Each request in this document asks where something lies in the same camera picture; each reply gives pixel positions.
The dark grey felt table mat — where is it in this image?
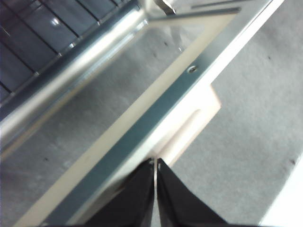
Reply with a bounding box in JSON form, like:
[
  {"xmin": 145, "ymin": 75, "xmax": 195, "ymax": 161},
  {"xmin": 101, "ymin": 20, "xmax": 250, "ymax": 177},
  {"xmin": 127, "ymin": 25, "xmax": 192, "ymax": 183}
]
[{"xmin": 0, "ymin": 0, "xmax": 303, "ymax": 227}]

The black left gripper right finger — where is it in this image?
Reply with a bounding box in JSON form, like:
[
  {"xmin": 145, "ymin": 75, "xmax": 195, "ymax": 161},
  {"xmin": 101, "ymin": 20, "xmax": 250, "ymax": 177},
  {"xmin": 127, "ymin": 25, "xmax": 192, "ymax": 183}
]
[{"xmin": 157, "ymin": 157, "xmax": 228, "ymax": 227}]

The glass oven door beige handle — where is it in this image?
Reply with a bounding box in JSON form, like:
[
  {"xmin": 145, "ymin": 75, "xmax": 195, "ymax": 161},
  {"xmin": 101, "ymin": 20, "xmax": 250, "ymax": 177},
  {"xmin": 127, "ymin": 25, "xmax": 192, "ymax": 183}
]
[{"xmin": 0, "ymin": 0, "xmax": 285, "ymax": 227}]

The white Toshiba toaster oven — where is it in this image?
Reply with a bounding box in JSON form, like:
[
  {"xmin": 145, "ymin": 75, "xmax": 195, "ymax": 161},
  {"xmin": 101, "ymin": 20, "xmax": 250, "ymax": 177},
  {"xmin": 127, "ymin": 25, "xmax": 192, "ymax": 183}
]
[{"xmin": 0, "ymin": 0, "xmax": 152, "ymax": 147}]

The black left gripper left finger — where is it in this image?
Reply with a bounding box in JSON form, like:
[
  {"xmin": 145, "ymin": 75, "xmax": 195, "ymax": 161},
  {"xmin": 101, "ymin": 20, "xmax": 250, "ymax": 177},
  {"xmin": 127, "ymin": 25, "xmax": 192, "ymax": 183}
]
[{"xmin": 78, "ymin": 158, "xmax": 156, "ymax": 227}]

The metal wire oven rack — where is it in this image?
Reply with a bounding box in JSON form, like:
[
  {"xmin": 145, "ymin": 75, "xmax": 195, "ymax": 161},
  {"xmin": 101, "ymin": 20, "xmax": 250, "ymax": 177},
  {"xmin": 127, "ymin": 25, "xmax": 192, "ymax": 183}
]
[{"xmin": 0, "ymin": 0, "xmax": 133, "ymax": 105}]

